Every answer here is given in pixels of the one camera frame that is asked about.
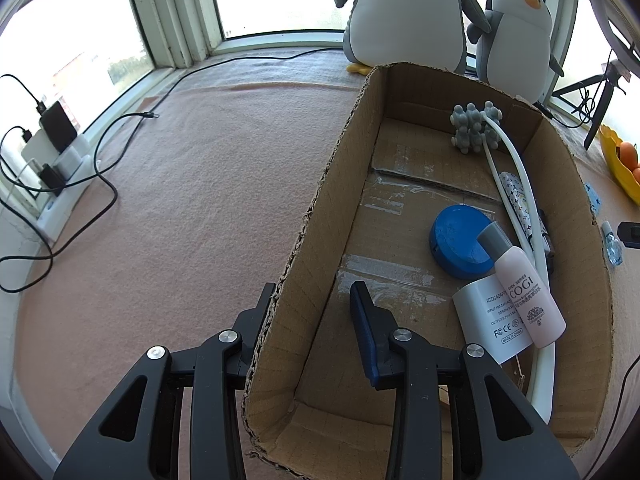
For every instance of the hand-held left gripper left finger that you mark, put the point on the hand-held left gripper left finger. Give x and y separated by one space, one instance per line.
215 400

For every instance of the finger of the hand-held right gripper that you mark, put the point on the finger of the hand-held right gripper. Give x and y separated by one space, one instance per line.
627 240

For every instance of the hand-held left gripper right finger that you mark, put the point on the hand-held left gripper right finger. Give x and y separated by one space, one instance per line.
365 340

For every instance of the clear blue small bottle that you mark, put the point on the clear blue small bottle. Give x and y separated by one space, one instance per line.
612 245

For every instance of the cardboard box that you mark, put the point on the cardboard box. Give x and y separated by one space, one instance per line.
395 240

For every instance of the pink lotion bottle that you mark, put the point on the pink lotion bottle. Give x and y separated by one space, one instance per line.
532 300

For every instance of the white power adapter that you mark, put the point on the white power adapter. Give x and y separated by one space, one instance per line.
482 315

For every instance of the white patterned tube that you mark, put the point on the white patterned tube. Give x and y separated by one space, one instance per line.
515 195

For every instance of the blue round case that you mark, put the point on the blue round case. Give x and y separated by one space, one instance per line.
457 240

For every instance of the orange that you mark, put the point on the orange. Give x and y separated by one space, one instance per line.
636 175
629 155

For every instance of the yellow bowl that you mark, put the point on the yellow bowl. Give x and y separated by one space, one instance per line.
617 170

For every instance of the black tripod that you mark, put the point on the black tripod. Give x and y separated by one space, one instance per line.
600 105

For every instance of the peach blanket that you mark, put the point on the peach blanket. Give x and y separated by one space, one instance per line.
175 210

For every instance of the small penguin plush toy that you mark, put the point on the small penguin plush toy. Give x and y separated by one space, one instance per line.
515 45

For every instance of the white power strip with chargers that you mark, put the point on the white power strip with chargers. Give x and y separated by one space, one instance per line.
110 200

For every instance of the black charger plug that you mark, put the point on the black charger plug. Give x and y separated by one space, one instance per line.
51 177

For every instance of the checked cloth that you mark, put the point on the checked cloth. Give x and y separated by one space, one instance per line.
280 67

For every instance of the white power bank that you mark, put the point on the white power bank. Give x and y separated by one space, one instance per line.
37 146

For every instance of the black power bank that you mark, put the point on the black power bank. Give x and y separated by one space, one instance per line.
59 127

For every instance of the large penguin plush toy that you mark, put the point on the large penguin plush toy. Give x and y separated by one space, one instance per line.
405 15

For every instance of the white window frame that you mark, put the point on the white window frame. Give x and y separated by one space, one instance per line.
170 10

